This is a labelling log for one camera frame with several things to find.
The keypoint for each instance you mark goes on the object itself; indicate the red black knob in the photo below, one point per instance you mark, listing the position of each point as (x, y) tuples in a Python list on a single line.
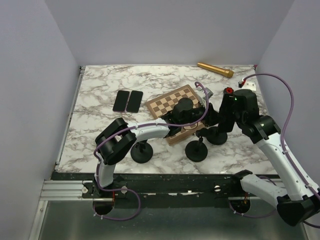
[(228, 90)]

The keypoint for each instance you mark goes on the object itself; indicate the gold microphone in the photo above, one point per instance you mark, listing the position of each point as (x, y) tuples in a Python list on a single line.
[(218, 70)]

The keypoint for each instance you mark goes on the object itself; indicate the black mounting base plate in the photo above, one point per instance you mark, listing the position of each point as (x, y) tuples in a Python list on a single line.
[(171, 183)]

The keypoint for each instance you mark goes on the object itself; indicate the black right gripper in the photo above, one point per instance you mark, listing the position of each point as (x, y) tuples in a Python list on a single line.
[(233, 101)]

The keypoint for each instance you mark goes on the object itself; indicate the aluminium rail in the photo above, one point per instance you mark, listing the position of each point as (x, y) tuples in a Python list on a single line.
[(130, 195)]

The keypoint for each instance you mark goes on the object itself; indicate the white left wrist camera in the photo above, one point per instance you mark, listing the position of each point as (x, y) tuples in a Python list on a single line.
[(203, 95)]

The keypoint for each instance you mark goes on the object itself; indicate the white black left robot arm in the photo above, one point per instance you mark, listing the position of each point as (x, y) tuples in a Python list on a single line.
[(113, 143)]

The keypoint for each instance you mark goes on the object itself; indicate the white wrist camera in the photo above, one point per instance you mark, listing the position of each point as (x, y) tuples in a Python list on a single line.
[(203, 95), (247, 85)]

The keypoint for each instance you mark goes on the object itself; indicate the wooden chessboard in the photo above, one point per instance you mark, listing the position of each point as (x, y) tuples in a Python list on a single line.
[(166, 102)]

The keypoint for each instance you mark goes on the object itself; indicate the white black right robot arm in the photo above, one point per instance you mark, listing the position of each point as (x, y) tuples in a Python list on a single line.
[(298, 200)]

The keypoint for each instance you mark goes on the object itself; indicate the black phone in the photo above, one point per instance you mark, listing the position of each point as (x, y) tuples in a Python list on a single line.
[(134, 101), (121, 100)]

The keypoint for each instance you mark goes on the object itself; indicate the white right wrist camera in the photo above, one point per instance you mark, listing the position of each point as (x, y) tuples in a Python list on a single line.
[(247, 85)]

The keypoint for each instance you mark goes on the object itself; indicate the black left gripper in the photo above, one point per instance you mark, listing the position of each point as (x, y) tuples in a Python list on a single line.
[(212, 117)]

